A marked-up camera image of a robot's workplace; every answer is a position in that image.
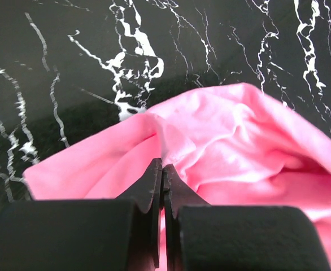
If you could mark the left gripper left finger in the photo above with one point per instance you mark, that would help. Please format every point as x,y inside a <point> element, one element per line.
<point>122,233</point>

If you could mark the pink t shirt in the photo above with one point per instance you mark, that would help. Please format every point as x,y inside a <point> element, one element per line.
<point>233,145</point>

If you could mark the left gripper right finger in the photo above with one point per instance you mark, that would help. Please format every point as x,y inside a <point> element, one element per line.
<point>200,236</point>

